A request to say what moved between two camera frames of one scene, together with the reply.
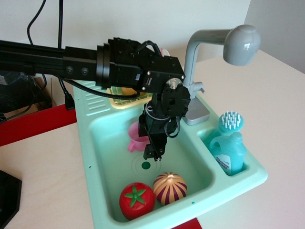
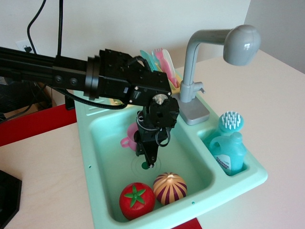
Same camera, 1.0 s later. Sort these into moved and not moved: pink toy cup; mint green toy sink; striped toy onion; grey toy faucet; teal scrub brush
Moved: pink toy cup
Not moved: teal scrub brush; striped toy onion; mint green toy sink; grey toy faucet
